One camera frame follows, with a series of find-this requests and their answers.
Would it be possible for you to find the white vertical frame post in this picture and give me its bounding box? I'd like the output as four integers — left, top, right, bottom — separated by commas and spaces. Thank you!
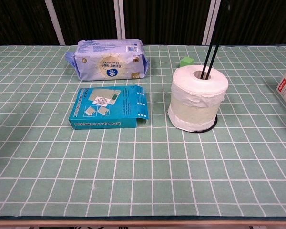
201, 0, 224, 45
44, 0, 66, 46
113, 0, 127, 40

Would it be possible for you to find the white toilet paper roll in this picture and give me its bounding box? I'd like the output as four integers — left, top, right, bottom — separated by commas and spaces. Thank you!
169, 64, 229, 132

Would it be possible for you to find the green cube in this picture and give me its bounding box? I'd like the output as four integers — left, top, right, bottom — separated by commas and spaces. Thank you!
179, 57, 195, 69

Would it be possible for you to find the green grid tablecloth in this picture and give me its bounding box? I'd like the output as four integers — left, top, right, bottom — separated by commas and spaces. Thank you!
0, 44, 286, 218

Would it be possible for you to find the blue kitchen scale box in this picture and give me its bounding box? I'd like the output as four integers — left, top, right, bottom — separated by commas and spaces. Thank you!
68, 85, 150, 130

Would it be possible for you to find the black wire roll holder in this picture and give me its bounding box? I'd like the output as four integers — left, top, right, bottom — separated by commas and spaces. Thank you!
168, 0, 231, 133

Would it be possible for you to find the purple tissue pack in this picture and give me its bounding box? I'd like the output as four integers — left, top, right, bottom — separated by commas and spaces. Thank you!
65, 38, 150, 82

